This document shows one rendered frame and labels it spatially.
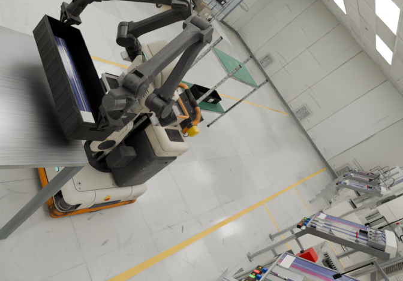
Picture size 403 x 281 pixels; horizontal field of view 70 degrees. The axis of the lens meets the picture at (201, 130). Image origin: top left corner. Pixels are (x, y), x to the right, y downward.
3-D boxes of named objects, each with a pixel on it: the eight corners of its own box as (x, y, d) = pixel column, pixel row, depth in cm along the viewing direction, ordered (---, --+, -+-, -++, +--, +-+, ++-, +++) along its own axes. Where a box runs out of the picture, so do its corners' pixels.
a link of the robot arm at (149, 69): (213, 35, 119) (192, 23, 122) (214, 24, 114) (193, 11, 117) (141, 101, 102) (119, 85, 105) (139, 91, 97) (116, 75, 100)
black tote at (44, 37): (102, 141, 122) (119, 127, 118) (65, 139, 107) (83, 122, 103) (67, 44, 142) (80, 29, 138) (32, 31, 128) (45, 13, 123)
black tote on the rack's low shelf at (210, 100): (194, 99, 355) (200, 94, 350) (188, 88, 361) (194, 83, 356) (216, 104, 404) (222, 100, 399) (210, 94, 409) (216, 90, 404)
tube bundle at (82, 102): (92, 132, 118) (97, 128, 117) (77, 131, 112) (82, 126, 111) (60, 44, 136) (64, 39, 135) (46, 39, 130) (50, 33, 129)
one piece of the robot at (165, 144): (110, 133, 234) (180, 67, 199) (134, 193, 215) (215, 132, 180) (72, 130, 206) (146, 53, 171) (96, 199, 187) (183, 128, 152)
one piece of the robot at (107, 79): (109, 94, 167) (132, 70, 157) (125, 133, 157) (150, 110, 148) (84, 88, 153) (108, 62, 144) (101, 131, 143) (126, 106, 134)
